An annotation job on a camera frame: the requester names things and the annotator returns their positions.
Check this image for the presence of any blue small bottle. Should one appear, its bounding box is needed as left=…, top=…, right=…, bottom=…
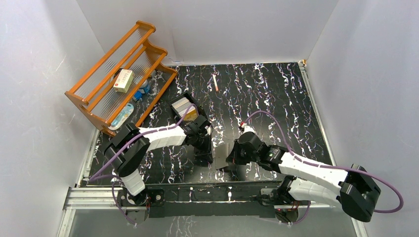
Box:
left=133, top=80, right=150, bottom=101

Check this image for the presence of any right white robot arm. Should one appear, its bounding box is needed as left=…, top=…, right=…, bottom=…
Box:
left=226, top=131, right=381, bottom=222

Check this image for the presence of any light blue blister pack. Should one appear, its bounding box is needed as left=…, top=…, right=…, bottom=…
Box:
left=108, top=103, right=134, bottom=131

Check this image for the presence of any pink white pen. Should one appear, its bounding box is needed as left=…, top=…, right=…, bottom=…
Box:
left=212, top=74, right=219, bottom=92

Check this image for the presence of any silver metal card holder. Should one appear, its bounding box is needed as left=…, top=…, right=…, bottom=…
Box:
left=213, top=143, right=232, bottom=170

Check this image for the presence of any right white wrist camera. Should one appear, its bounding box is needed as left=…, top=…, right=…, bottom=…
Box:
left=239, top=122, right=256, bottom=134

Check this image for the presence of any cream medicine box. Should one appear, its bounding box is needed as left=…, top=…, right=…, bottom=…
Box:
left=113, top=69, right=134, bottom=93

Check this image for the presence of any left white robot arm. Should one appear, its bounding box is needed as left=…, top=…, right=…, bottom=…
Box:
left=98, top=115, right=213, bottom=206

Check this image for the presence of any black card tray box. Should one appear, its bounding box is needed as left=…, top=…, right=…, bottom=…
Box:
left=169, top=92, right=208, bottom=125

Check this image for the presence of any orange wooden shelf rack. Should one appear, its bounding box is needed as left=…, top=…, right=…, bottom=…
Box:
left=65, top=21, right=178, bottom=136

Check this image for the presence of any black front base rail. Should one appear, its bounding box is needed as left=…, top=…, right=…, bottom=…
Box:
left=146, top=181, right=291, bottom=218

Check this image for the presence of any white card stack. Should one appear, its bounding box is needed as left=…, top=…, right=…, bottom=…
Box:
left=171, top=97, right=192, bottom=114

